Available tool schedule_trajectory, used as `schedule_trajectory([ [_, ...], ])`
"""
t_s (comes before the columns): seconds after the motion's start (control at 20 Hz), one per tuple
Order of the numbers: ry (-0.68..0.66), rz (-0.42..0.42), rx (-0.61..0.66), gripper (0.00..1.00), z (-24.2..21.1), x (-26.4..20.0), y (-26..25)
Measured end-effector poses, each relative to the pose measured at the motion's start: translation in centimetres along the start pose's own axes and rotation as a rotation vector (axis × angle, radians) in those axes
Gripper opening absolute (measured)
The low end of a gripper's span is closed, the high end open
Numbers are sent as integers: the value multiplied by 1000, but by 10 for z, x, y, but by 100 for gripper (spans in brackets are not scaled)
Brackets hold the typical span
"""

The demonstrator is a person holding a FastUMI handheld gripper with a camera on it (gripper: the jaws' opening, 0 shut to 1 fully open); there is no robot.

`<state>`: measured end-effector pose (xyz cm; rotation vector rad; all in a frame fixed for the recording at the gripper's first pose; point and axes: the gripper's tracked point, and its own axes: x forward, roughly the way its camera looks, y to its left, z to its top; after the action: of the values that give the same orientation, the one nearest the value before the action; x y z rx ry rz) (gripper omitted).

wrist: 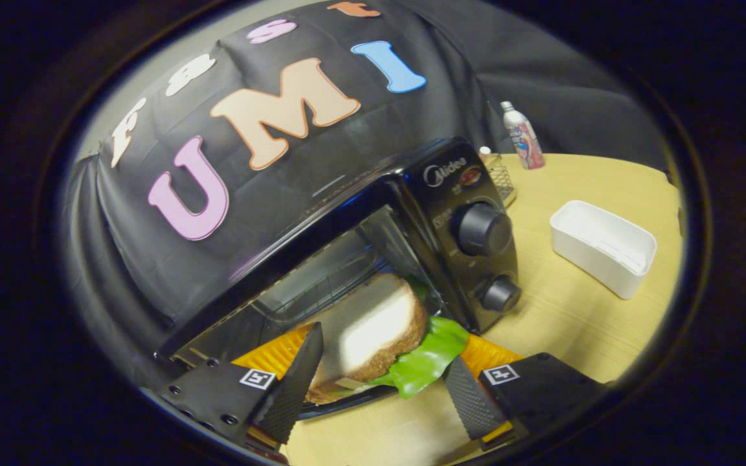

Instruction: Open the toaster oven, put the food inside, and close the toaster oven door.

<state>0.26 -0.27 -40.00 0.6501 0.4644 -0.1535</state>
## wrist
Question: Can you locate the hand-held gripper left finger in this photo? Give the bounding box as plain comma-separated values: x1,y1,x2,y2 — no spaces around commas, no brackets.
156,322,325,447

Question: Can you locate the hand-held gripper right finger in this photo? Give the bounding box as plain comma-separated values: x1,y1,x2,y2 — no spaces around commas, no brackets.
443,333,607,452

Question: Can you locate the toy sandwich with green lettuce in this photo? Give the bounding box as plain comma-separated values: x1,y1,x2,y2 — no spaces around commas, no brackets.
305,272,471,405

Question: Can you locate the black toaster oven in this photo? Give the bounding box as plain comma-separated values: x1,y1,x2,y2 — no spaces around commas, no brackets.
153,136,521,421

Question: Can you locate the white rectangular container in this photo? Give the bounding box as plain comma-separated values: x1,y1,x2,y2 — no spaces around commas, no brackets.
549,199,659,300

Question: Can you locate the black backdrop cloth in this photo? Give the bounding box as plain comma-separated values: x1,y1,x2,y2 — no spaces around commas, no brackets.
62,0,672,389

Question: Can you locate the silver bottle with pink label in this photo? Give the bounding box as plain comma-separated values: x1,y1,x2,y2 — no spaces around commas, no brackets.
500,100,546,171

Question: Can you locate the wire mesh basket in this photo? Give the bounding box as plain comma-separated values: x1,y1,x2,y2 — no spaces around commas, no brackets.
486,152,517,208

